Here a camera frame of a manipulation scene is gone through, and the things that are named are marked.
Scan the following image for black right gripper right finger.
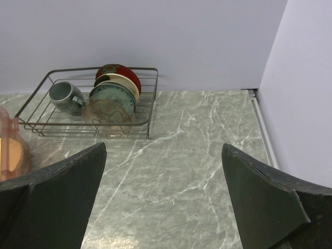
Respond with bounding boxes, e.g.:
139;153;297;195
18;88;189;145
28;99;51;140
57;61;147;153
222;144;331;248

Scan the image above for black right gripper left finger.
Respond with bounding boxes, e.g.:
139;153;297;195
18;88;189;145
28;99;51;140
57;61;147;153
1;142;107;248

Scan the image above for tan bottom plate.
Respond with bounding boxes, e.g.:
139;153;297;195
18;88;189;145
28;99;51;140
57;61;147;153
1;138;24;172

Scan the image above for pink transparent plastic bin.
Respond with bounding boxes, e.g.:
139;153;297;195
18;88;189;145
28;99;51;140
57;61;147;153
1;107;32;181

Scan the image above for beige crackle plate in rack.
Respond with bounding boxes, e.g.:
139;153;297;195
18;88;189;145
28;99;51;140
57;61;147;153
82;100;133;137

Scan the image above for grey ceramic mug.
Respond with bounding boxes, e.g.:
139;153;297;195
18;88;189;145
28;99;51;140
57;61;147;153
49;81;85;116

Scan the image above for cream plate in rack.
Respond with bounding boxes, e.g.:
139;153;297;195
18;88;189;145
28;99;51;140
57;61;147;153
94;73;140;102

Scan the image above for red floral plate in rack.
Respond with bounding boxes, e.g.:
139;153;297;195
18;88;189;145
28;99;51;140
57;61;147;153
95;64;142;93

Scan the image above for aluminium table edge rail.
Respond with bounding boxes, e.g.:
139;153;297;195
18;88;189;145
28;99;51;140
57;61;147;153
241;89;281;170

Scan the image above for metal wire dish rack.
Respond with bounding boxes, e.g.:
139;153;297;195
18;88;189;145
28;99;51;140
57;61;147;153
15;66;159;139

